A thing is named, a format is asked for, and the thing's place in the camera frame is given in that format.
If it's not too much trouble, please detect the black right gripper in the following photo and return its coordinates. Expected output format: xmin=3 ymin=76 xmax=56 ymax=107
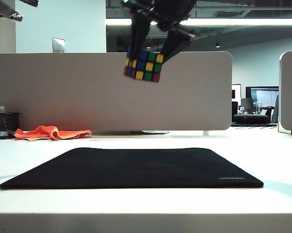
xmin=121 ymin=0 xmax=197 ymax=63

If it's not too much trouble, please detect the Rubik's cube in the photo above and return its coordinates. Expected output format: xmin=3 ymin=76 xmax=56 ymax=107
xmin=123 ymin=47 xmax=165 ymax=83

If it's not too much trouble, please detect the black Ugreen mouse pad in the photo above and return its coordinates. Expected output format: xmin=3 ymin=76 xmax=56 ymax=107
xmin=0 ymin=147 xmax=264 ymax=190

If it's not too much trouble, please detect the long ceiling light strip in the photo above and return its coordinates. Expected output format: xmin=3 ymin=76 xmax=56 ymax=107
xmin=105 ymin=18 xmax=292 ymax=26

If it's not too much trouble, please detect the wide grey desk divider panel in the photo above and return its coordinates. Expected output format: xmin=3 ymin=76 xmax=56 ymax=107
xmin=0 ymin=50 xmax=233 ymax=132

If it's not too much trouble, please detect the flat metal stand base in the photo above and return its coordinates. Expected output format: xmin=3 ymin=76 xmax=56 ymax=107
xmin=92 ymin=130 xmax=170 ymax=136

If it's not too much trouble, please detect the white framed board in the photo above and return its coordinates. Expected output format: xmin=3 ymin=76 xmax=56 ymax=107
xmin=231 ymin=83 xmax=241 ymax=105

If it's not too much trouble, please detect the black computer monitor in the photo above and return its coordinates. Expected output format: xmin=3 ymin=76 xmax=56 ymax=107
xmin=245 ymin=86 xmax=279 ymax=108

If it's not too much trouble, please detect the checkerboard pattern sheet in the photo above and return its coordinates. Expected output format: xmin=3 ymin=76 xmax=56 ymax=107
xmin=230 ymin=123 xmax=278 ymax=129

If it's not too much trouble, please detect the orange cloth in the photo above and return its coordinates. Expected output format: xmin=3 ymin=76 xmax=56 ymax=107
xmin=14 ymin=125 xmax=92 ymax=141

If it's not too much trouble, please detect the narrow grey desk divider panel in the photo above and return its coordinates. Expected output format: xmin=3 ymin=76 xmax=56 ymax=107
xmin=278 ymin=50 xmax=292 ymax=133

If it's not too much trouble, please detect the black mesh pen holder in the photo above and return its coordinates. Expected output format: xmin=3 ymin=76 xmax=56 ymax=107
xmin=0 ymin=112 xmax=20 ymax=140

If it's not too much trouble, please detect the metal wall switch plate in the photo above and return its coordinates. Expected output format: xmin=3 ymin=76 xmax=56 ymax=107
xmin=52 ymin=37 xmax=66 ymax=53

